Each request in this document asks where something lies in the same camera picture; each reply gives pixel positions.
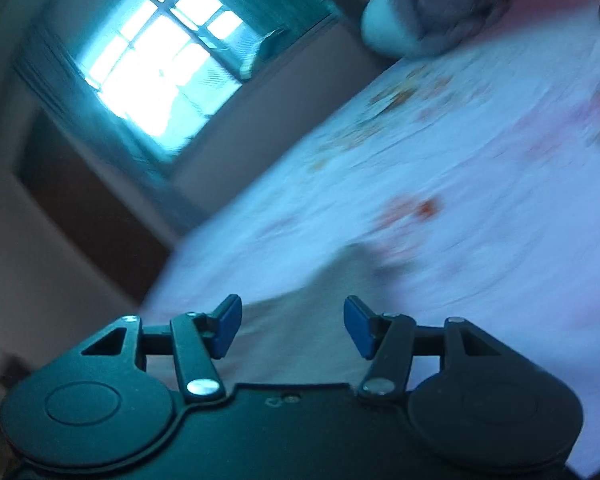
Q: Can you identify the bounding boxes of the grey fleece pants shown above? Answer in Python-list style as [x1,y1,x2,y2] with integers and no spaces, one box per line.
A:
[144,242,447,391]

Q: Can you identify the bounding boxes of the pink floral bed sheet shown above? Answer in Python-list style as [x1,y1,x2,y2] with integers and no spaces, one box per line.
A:
[163,0,600,476]

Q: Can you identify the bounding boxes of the window with teal light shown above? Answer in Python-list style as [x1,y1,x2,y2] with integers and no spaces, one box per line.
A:
[79,0,334,162]

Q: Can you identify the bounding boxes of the rolled grey blanket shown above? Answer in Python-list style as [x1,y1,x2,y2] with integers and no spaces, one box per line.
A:
[361,0,507,60]

